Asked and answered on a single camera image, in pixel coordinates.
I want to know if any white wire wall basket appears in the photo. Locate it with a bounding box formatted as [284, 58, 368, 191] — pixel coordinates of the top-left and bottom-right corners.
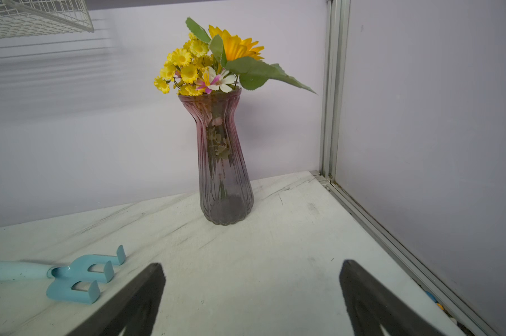
[0, 0, 95, 39]

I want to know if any yellow artificial flower bouquet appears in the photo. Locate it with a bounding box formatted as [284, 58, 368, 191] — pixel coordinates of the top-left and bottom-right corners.
[154, 18, 313, 97]

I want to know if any purple ribbed glass vase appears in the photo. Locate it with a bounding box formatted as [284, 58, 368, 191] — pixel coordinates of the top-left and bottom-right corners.
[179, 88, 254, 225]

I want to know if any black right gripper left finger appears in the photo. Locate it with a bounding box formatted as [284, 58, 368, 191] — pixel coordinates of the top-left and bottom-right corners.
[69, 263, 166, 336]

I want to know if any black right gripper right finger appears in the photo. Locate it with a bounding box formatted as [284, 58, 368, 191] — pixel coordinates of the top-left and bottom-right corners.
[339, 260, 442, 336]

